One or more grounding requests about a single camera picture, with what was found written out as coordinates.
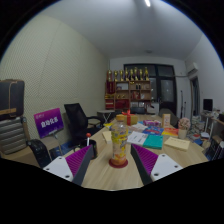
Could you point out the yellow gift box red ribbon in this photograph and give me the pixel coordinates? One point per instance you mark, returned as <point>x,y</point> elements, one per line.
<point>131,119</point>

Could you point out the small white table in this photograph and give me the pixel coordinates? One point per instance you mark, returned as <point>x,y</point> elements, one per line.
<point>106,113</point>

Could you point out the red-tipped stirrer stick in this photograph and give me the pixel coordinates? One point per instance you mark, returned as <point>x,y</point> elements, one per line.
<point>88,135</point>

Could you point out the purple sign board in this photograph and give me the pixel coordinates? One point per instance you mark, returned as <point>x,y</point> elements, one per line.
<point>49,122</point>

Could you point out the cream paper pad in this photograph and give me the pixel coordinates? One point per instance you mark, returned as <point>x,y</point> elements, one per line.
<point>107,136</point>

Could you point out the ceiling strip light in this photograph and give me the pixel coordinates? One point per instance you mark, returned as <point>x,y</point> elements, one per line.
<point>147,2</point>

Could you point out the yellow-capped drink bottle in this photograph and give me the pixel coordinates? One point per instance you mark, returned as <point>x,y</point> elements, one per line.
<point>119,141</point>

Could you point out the orange book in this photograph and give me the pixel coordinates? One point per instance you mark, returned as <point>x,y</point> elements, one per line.
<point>171,132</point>

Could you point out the dark glass door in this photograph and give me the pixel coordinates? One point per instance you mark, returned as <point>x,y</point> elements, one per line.
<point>165,88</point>

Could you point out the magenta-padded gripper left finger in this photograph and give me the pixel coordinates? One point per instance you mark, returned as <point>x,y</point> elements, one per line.
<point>60,168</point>

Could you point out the black bag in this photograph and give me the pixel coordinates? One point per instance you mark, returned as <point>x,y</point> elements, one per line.
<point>39,152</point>

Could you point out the cluttered wooden side desk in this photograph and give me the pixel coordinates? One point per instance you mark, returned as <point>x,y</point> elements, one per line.
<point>213,123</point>

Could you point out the pink box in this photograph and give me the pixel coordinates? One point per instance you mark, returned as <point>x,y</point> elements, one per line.
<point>152,123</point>

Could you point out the tan carton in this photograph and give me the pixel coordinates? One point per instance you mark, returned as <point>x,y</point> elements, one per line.
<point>166,120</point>

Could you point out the yellow sticky notepad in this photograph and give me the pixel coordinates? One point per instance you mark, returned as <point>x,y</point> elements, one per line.
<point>177,143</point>

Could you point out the black office chair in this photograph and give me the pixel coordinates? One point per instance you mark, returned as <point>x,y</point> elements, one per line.
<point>77,121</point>

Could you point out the potted pink flowers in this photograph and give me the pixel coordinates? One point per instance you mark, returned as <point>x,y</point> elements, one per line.
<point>183,126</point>

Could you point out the silver ribbed suitcase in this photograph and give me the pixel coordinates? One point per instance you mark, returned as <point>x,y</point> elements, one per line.
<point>11,135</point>

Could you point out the teal notebook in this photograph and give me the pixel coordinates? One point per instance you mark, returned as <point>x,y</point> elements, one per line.
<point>153,142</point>

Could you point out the black computer monitor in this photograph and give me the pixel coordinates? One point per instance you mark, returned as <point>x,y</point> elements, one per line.
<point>208,104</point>

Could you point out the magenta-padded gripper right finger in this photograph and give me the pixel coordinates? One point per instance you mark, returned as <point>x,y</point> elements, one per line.
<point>163,166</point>

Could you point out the wooden shelf unit with trophies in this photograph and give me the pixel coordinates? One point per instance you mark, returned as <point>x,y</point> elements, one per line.
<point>128,95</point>

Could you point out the white wall air conditioner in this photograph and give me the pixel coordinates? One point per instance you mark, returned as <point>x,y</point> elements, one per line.
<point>192,69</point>

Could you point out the blue book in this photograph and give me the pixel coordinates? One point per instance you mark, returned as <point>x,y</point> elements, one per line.
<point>153,130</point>

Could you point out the dark suitcase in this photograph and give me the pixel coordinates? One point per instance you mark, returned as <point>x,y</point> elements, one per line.
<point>11,98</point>

